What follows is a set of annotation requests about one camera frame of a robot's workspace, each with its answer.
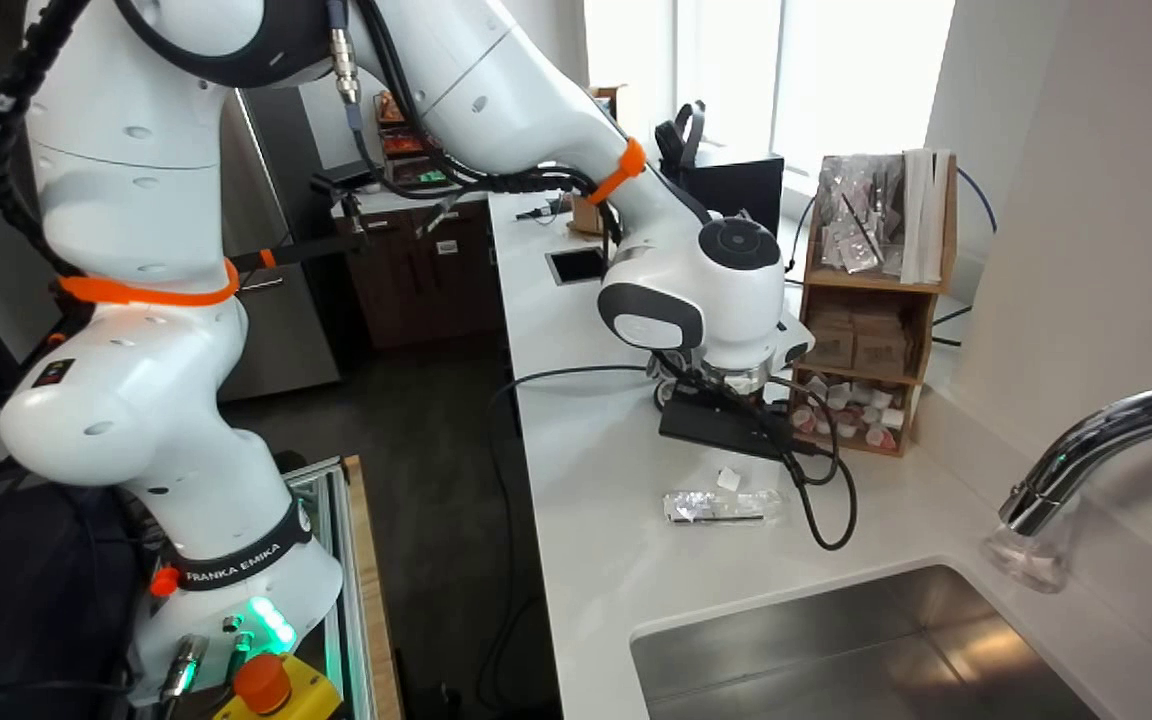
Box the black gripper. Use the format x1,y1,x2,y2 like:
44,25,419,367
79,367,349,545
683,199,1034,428
656,392,798,464

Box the square counter cutout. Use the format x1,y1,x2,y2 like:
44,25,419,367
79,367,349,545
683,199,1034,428
543,242,611,287

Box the small white packet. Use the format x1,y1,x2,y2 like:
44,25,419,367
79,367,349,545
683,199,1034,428
661,480,789,529

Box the small brown carton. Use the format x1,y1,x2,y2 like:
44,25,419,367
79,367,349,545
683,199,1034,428
805,299,865,374
852,309,916,384

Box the wooden organizer box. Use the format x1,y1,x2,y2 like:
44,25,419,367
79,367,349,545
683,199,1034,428
793,143,962,460

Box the metal cylindrical canister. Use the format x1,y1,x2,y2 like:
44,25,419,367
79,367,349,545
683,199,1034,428
564,194,611,242

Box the silver foil packet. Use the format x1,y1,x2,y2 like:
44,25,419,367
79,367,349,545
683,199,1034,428
812,152,910,278

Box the stainless steel sink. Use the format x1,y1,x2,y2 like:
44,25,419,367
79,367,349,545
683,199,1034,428
628,561,1104,720

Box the white paper packets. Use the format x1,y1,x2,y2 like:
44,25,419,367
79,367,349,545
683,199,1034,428
894,143,961,287

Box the dark brown cabinet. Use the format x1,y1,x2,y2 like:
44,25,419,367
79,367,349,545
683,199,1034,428
330,194,506,355

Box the chrome gooseneck faucet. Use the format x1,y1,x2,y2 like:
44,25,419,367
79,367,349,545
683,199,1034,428
992,374,1152,594

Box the wooden board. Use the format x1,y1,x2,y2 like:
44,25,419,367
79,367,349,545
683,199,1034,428
335,452,408,720

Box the electronic device with lights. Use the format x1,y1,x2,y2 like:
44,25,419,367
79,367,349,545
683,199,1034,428
372,89,455,193

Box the stainless steel appliance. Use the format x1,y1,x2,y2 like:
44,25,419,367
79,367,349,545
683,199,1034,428
209,89,344,402

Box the yellow red emergency stop button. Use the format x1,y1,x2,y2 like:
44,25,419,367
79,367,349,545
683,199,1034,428
211,648,344,720

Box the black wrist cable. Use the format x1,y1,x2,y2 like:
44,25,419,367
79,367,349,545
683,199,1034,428
769,396,865,554

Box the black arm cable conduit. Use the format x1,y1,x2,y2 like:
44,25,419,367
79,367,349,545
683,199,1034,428
0,0,96,270

